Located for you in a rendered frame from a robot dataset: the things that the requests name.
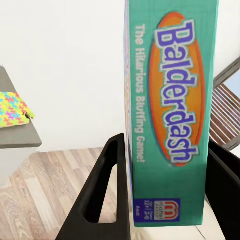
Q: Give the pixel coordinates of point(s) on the board game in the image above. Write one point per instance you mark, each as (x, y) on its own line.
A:
(169, 49)

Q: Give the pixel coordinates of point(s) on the jigsaw puzzle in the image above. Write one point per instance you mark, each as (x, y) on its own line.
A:
(13, 110)

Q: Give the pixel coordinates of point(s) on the desk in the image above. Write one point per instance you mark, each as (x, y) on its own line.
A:
(17, 143)

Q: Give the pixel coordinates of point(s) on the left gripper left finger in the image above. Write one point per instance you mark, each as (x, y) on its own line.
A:
(82, 223)

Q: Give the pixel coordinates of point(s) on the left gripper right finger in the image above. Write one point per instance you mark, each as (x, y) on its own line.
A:
(222, 188)

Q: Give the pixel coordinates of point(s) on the bed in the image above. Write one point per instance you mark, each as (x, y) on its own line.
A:
(209, 230)

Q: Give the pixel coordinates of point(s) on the fixed window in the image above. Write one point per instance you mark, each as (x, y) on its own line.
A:
(225, 108)

